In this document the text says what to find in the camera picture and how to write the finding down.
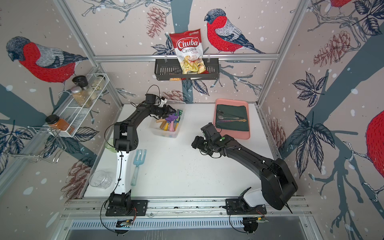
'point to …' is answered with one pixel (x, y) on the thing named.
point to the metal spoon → (221, 117)
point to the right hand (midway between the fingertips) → (195, 145)
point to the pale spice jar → (98, 82)
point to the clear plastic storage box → (154, 127)
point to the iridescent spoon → (243, 120)
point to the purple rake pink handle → (170, 118)
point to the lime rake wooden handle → (163, 121)
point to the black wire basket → (166, 69)
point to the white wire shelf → (71, 113)
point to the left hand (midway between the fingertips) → (176, 109)
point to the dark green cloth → (229, 111)
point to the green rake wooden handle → (179, 112)
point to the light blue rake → (137, 163)
